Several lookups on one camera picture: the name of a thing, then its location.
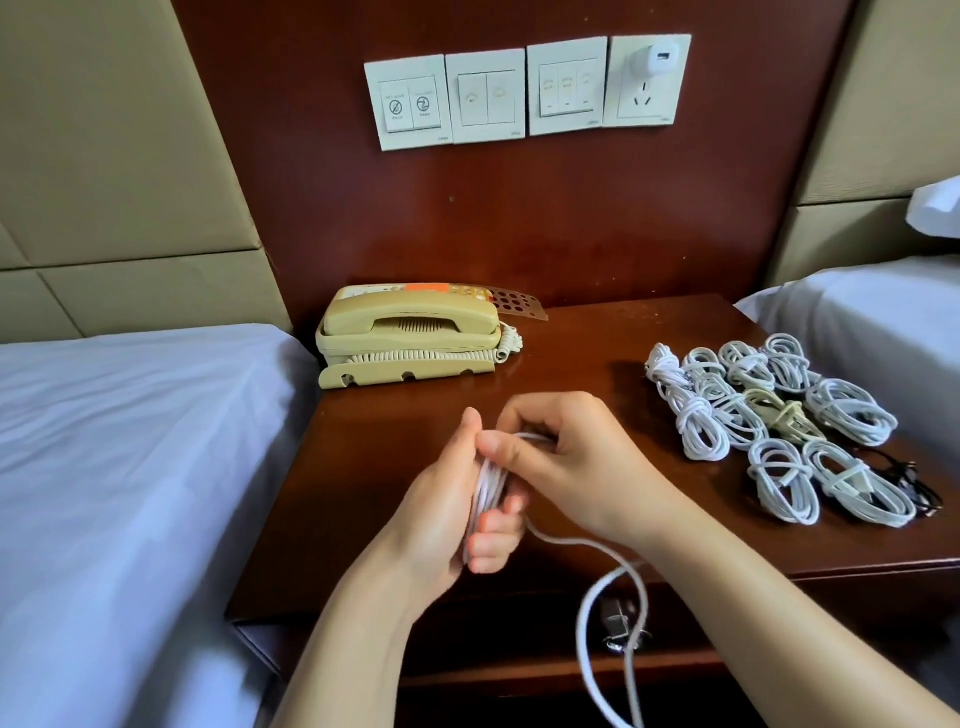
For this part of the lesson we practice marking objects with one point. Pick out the person's left hand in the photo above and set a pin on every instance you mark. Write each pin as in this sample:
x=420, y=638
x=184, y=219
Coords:
x=435, y=525

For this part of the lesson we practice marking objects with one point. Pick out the white two-button wall switch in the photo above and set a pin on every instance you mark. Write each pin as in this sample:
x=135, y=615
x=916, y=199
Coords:
x=408, y=104

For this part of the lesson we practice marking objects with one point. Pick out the white double rocker wall switch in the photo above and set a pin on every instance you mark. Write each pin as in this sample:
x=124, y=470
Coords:
x=486, y=98

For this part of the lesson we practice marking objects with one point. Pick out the dark wooden drawer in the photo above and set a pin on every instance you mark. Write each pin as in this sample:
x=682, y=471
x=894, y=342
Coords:
x=495, y=630

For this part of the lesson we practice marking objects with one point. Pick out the bed white sheet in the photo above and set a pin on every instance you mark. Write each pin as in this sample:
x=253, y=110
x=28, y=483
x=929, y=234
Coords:
x=900, y=345
x=135, y=510

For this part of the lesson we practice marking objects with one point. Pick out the white pillow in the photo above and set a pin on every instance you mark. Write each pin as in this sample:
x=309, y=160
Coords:
x=938, y=207

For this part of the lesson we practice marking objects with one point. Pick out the person's right forearm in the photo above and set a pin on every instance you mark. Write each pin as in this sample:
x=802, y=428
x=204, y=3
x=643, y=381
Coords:
x=810, y=623

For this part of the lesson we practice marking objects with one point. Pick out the wooden nightstand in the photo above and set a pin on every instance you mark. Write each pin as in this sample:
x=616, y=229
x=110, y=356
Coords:
x=330, y=510

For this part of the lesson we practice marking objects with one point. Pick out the white triple rocker wall switch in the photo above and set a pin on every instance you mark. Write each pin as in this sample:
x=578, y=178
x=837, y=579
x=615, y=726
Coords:
x=567, y=87

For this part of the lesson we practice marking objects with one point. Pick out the beige padded headboard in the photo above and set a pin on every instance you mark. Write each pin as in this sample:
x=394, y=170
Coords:
x=120, y=135
x=893, y=105

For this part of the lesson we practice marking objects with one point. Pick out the left bed white sheet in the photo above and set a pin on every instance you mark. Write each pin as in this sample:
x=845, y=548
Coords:
x=135, y=510

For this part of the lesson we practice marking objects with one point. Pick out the dark wooden wall panel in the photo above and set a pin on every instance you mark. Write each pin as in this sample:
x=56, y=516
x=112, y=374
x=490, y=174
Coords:
x=510, y=210

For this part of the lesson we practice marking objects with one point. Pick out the right bed white sheet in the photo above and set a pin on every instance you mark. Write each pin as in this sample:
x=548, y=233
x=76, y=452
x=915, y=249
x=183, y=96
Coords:
x=900, y=345

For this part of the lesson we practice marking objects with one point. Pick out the white plug-in charger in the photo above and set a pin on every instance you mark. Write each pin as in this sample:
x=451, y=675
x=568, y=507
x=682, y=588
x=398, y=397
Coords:
x=660, y=60

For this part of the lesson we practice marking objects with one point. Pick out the person's right hand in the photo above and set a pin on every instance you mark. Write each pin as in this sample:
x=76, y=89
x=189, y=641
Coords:
x=593, y=473

